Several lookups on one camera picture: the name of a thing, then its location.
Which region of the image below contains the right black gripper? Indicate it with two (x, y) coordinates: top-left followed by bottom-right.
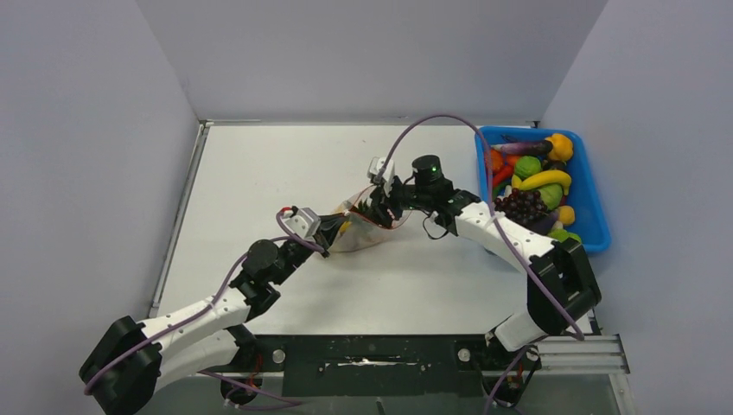
(366, 174), (434, 227)

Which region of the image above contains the toy yellow banana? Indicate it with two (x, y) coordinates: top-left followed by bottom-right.
(516, 169), (572, 195)

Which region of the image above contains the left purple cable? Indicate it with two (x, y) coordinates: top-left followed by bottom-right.
(83, 206), (328, 398)

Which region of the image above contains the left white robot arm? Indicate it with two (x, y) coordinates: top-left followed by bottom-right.
(79, 207), (351, 414)

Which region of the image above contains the purple cable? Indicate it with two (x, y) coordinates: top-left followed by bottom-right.
(380, 114), (586, 415)
(83, 206), (328, 398)

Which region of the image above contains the toy red chili pepper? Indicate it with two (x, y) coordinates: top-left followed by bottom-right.
(491, 164), (514, 188)

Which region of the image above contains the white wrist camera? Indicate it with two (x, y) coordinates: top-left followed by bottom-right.
(281, 207), (321, 241)
(367, 157), (395, 196)

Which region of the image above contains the blue plastic bin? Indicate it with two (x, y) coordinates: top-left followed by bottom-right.
(481, 125), (612, 254)

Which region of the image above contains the toy small yellow fruit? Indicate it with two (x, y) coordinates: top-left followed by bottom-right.
(557, 205), (576, 227)

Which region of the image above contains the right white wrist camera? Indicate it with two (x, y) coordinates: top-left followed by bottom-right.
(367, 157), (395, 196)

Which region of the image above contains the toy pineapple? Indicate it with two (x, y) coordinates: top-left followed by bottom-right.
(351, 198), (373, 220)

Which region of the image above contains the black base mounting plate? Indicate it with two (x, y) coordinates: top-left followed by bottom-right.
(200, 319), (539, 408)

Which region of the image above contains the toy orange bell pepper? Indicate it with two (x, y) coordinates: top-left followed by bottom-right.
(545, 133), (574, 163)

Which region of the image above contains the clear zip top bag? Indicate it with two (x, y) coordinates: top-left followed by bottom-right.
(331, 185), (411, 252)

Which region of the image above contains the toy yellow mango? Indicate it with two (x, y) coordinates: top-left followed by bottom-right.
(337, 220), (352, 235)

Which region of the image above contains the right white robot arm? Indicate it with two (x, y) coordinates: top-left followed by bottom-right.
(367, 155), (602, 369)

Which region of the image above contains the toy green custard apple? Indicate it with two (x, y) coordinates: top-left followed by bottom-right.
(513, 156), (543, 180)

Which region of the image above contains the toy green lime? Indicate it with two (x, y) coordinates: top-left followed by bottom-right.
(547, 228), (582, 243)

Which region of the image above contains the toy light green cabbage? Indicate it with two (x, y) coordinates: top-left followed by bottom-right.
(538, 183), (564, 211)

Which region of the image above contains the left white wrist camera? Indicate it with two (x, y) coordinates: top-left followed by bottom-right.
(281, 207), (321, 241)

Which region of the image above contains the toy purple eggplant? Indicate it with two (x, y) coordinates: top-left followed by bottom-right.
(491, 140), (553, 156)

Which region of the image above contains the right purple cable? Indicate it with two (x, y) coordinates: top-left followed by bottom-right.
(380, 114), (586, 415)

